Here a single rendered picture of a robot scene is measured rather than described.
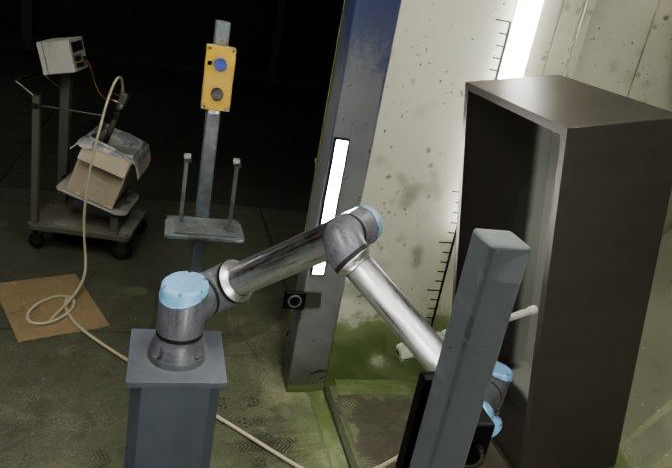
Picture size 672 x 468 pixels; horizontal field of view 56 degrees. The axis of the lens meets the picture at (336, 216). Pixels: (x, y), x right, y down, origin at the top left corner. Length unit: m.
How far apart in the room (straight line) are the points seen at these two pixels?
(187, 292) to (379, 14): 1.31
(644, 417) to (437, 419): 2.41
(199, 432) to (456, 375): 1.55
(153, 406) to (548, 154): 1.60
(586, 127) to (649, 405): 1.72
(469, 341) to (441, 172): 2.15
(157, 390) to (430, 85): 1.59
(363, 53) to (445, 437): 1.99
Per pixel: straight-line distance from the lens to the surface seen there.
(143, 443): 2.24
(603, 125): 1.76
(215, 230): 2.76
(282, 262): 1.96
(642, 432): 3.14
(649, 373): 3.25
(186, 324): 2.06
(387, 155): 2.73
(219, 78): 2.67
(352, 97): 2.62
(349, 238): 1.69
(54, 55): 4.24
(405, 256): 2.94
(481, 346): 0.74
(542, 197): 2.49
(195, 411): 2.17
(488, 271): 0.70
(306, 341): 3.03
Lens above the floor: 1.87
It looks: 20 degrees down
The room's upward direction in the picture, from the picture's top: 11 degrees clockwise
